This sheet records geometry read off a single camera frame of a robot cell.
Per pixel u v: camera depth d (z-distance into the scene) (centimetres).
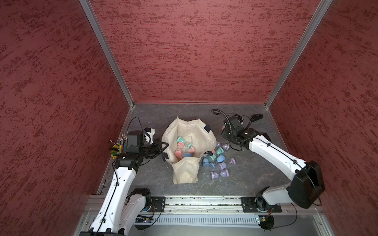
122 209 45
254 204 74
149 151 63
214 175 81
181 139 97
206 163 85
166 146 73
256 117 113
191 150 91
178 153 86
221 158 88
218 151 92
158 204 73
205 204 76
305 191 41
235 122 63
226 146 93
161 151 71
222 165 85
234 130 62
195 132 94
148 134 62
